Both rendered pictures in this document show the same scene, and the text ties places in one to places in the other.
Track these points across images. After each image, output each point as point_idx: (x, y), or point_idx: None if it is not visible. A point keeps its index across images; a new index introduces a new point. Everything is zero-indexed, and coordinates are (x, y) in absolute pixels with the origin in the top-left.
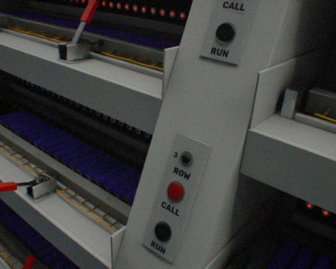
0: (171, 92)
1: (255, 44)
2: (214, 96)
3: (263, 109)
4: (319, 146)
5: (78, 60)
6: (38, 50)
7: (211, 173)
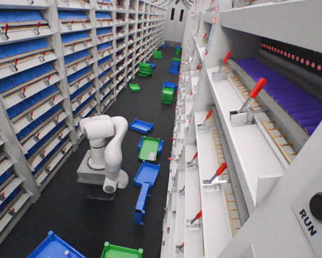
0: (179, 159)
1: (180, 160)
2: (179, 164)
3: (181, 169)
4: (180, 178)
5: (183, 143)
6: (182, 136)
7: (177, 174)
